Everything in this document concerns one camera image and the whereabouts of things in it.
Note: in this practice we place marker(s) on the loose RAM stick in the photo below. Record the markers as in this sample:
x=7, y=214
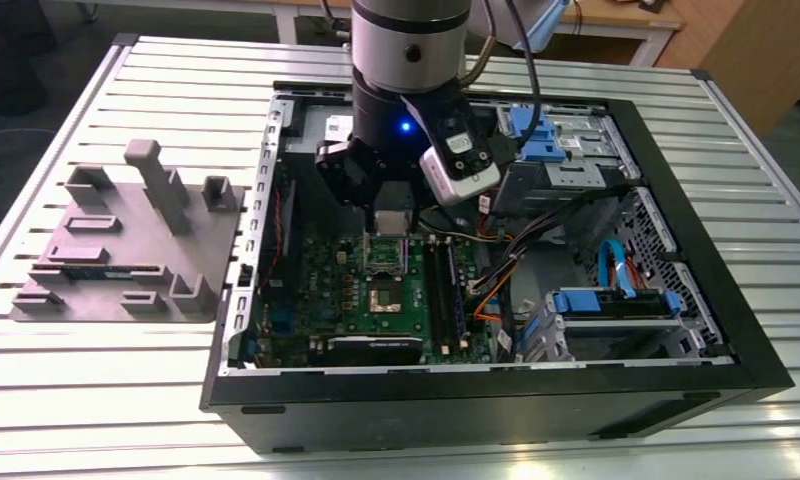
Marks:
x=100, y=275

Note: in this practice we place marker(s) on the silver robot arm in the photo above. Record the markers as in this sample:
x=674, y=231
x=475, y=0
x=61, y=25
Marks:
x=407, y=50

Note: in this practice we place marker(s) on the wooden cabinet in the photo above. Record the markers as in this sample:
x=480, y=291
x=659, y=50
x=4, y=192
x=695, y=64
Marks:
x=761, y=50

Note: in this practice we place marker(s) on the black PC case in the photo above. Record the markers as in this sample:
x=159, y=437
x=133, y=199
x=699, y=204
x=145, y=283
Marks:
x=440, y=415

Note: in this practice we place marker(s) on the green motherboard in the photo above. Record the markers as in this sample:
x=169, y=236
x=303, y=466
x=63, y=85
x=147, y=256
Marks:
x=327, y=310

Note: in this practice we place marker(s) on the black equipment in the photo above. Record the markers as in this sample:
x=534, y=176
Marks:
x=7, y=75

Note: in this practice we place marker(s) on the hard disk in blue carrier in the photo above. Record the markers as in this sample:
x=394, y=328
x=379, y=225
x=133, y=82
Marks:
x=620, y=305

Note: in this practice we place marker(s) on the blue drive carrier latch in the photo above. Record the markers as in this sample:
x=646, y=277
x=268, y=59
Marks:
x=547, y=147

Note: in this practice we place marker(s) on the CPU socket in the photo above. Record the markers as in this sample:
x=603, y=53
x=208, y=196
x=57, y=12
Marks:
x=387, y=300

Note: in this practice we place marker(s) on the grey power supply unit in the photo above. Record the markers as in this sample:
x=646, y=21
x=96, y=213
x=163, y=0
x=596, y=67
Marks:
x=320, y=130

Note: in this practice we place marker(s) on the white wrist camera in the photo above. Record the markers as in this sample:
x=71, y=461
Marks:
x=460, y=185

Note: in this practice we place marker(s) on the thin locking lever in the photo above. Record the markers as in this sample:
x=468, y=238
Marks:
x=408, y=255

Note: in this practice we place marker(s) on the silver drive bay cage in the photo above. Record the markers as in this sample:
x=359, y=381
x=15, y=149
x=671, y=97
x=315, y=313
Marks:
x=574, y=182

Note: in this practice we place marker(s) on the wooden desk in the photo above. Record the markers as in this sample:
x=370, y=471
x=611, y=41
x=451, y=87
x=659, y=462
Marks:
x=614, y=20

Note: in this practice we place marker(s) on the grey parts rack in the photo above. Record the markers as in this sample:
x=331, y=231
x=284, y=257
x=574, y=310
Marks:
x=140, y=250

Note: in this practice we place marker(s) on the installed RAM stick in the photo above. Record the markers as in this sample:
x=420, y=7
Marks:
x=454, y=295

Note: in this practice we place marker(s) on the black RAM slot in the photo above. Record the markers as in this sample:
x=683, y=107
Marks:
x=432, y=295

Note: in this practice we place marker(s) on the silver CPU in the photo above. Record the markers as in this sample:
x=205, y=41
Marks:
x=394, y=223

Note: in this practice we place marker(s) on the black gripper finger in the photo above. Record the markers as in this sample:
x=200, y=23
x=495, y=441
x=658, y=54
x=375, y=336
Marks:
x=400, y=195
x=340, y=170

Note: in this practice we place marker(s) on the black graphics card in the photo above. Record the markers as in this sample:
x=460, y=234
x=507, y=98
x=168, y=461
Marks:
x=374, y=350

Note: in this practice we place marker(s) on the silver disk bay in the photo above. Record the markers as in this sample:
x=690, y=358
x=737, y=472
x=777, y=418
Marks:
x=640, y=324

